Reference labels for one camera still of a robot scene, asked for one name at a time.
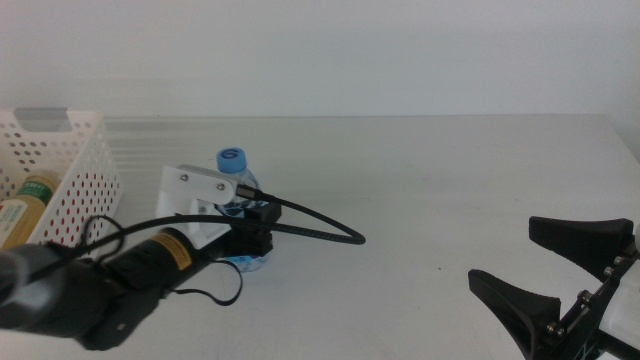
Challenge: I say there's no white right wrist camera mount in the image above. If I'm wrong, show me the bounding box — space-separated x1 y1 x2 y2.
598 257 640 347

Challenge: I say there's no thick braided black cable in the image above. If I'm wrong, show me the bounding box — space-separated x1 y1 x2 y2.
29 183 367 281

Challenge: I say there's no yellow tea bottle green label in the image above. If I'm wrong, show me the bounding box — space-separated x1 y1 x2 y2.
0 169 62 251

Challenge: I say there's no thin black cable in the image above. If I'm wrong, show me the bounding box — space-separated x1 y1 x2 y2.
77 214 245 308

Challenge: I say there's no clear water bottle blue cap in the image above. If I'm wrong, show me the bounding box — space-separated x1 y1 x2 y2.
215 146 275 274

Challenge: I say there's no white perforated plastic basket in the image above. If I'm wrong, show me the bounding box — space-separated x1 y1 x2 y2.
0 107 124 251

